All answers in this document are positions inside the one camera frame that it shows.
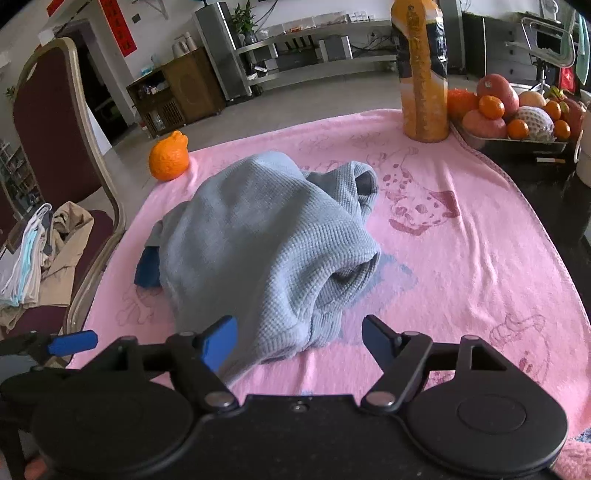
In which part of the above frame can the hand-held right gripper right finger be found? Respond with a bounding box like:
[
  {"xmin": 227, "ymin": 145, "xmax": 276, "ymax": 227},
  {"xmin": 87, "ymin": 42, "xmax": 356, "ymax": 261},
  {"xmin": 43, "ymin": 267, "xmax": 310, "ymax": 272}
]
[{"xmin": 360, "ymin": 315, "xmax": 525, "ymax": 414}]

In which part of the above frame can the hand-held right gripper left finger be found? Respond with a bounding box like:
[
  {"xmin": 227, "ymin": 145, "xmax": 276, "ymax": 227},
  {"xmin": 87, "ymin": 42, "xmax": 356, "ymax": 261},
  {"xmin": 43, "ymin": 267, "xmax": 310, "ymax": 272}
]
[{"xmin": 69, "ymin": 316, "xmax": 241, "ymax": 414}]

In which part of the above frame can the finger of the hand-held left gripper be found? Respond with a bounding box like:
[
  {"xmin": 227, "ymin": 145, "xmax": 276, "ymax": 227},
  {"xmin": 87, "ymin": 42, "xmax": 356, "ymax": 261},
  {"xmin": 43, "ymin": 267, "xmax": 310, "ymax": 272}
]
[{"xmin": 0, "ymin": 329, "xmax": 99, "ymax": 370}]

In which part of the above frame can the dark blue garment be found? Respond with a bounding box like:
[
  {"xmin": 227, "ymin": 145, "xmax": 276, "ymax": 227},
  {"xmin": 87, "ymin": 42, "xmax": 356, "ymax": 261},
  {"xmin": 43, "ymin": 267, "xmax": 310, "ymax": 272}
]
[{"xmin": 134, "ymin": 247, "xmax": 162, "ymax": 291}]

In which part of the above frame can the grey-blue knit sweater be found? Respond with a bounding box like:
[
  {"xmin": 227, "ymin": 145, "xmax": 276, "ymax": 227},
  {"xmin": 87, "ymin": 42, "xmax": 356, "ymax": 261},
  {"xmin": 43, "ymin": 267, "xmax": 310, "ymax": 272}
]
[{"xmin": 145, "ymin": 151, "xmax": 382, "ymax": 386}]

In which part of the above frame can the light blue face mask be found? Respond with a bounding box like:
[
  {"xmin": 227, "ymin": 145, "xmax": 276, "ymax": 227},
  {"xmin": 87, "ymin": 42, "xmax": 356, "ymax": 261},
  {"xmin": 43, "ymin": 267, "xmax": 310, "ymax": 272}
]
[{"xmin": 0, "ymin": 228, "xmax": 40, "ymax": 305}]

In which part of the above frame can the beige cloth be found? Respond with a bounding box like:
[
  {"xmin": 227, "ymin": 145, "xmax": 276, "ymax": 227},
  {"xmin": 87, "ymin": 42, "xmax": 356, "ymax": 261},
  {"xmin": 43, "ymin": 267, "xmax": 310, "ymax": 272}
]
[{"xmin": 0, "ymin": 200, "xmax": 95, "ymax": 330}]

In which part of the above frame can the pink printed blanket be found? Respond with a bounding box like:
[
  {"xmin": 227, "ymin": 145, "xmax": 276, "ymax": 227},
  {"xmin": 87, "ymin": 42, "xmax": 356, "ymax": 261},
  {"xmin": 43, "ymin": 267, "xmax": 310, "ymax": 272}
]
[{"xmin": 69, "ymin": 108, "xmax": 591, "ymax": 480}]

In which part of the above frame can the white face mask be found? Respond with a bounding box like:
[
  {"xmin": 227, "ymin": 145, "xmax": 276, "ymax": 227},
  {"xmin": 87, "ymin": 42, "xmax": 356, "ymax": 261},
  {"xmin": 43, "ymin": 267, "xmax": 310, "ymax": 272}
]
[{"xmin": 14, "ymin": 203, "xmax": 54, "ymax": 278}]

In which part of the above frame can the bumpy orange citrus fruit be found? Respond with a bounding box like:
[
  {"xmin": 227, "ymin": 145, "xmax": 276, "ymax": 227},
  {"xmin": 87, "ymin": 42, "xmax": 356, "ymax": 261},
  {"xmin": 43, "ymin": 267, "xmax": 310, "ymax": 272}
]
[{"xmin": 148, "ymin": 130, "xmax": 191, "ymax": 182}]

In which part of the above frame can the metal fruit tray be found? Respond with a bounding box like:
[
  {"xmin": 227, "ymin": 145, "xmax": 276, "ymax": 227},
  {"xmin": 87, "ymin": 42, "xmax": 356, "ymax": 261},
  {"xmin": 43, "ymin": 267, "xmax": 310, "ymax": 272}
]
[{"xmin": 450, "ymin": 117, "xmax": 571, "ymax": 155}]

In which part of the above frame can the pink-red apple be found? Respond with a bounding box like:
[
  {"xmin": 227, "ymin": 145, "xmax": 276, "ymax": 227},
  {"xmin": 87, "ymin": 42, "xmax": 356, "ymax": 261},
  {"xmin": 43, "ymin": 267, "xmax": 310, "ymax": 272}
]
[{"xmin": 462, "ymin": 108, "xmax": 509, "ymax": 139}]

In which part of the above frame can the orange juice bottle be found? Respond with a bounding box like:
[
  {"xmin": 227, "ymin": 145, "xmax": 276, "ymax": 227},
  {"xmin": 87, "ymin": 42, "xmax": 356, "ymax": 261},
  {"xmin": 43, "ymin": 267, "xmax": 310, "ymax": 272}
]
[{"xmin": 390, "ymin": 0, "xmax": 451, "ymax": 142}]

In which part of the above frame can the brown wooden cabinet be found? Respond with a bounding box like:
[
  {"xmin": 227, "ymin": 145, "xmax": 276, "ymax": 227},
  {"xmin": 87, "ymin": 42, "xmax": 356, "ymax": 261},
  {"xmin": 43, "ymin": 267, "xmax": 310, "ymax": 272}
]
[{"xmin": 126, "ymin": 46, "xmax": 227, "ymax": 139}]

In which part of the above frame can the foam-netted fruit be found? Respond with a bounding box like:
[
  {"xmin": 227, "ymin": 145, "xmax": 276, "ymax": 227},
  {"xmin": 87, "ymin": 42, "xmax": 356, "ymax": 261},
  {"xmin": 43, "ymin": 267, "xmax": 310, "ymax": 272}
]
[{"xmin": 515, "ymin": 106, "xmax": 557, "ymax": 143}]

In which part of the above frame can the dark red apple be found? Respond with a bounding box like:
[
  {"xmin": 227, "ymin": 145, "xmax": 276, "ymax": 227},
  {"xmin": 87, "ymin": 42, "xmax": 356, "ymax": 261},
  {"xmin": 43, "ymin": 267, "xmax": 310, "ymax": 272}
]
[{"xmin": 476, "ymin": 74, "xmax": 520, "ymax": 118}]

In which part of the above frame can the white pot with plant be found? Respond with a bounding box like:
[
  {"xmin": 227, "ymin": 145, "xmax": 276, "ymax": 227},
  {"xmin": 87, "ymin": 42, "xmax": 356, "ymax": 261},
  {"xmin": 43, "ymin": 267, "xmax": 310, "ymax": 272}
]
[{"xmin": 574, "ymin": 106, "xmax": 591, "ymax": 178}]

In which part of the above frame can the grey speaker box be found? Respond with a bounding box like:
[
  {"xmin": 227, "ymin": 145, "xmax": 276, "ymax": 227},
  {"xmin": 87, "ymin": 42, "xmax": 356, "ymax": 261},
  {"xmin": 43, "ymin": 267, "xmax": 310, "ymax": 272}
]
[{"xmin": 318, "ymin": 36, "xmax": 354, "ymax": 62}]

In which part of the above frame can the tall grey metal cabinet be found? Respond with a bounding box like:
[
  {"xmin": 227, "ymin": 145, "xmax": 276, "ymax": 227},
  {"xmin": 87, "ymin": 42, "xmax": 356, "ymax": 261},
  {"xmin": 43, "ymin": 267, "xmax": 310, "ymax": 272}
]
[{"xmin": 194, "ymin": 2, "xmax": 257, "ymax": 100}]

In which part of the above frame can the white thermos jug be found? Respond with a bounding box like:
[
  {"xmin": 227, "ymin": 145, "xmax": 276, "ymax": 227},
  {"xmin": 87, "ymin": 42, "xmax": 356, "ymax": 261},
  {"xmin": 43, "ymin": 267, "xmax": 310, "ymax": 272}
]
[{"xmin": 172, "ymin": 31, "xmax": 199, "ymax": 58}]

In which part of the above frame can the long metal shelf unit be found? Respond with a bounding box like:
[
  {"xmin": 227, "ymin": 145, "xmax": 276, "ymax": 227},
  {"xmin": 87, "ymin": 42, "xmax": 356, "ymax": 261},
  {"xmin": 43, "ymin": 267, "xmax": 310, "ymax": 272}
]
[{"xmin": 233, "ymin": 18, "xmax": 402, "ymax": 86}]

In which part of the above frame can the dark drawer cabinet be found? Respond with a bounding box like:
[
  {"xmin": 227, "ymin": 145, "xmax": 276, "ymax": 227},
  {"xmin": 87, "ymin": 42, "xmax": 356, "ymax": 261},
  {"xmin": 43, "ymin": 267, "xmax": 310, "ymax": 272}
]
[{"xmin": 462, "ymin": 11, "xmax": 525, "ymax": 77}]

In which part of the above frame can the green potted plant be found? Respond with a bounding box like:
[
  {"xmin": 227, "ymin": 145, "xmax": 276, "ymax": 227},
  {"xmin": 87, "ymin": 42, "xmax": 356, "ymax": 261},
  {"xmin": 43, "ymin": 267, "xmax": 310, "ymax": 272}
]
[{"xmin": 229, "ymin": 2, "xmax": 259, "ymax": 44}]

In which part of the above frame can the office chair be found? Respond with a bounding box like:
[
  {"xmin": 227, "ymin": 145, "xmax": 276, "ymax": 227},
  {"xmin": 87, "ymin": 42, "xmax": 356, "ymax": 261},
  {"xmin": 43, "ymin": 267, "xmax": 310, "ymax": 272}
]
[{"xmin": 505, "ymin": 14, "xmax": 578, "ymax": 93}]

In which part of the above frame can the maroon chair with gold frame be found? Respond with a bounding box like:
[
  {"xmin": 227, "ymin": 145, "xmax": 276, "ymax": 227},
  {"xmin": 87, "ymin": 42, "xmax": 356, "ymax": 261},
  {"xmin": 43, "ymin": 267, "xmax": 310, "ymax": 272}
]
[{"xmin": 0, "ymin": 37, "xmax": 127, "ymax": 337}]

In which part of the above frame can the red wall banner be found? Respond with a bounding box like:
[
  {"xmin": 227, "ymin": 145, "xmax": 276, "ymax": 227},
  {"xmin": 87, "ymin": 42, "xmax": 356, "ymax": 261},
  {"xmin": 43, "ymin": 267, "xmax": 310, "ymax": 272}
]
[{"xmin": 99, "ymin": 0, "xmax": 138, "ymax": 56}]

